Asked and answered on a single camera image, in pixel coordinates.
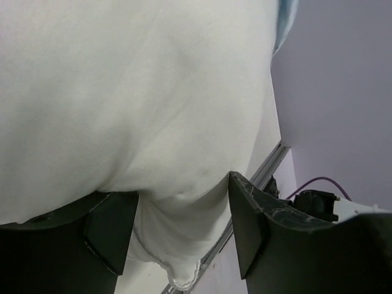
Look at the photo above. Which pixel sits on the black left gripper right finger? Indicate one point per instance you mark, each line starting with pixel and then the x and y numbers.
pixel 353 256

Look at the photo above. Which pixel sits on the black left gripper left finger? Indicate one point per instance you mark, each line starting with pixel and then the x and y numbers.
pixel 79 248

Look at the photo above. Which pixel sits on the white pillow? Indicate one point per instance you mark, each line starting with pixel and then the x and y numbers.
pixel 163 98

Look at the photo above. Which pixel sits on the light blue pillowcase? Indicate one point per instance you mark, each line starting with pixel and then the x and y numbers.
pixel 286 15

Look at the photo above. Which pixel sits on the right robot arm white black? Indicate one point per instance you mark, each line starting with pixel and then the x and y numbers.
pixel 317 208

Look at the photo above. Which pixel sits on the aluminium table front rail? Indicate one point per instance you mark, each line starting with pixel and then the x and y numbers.
pixel 247 216

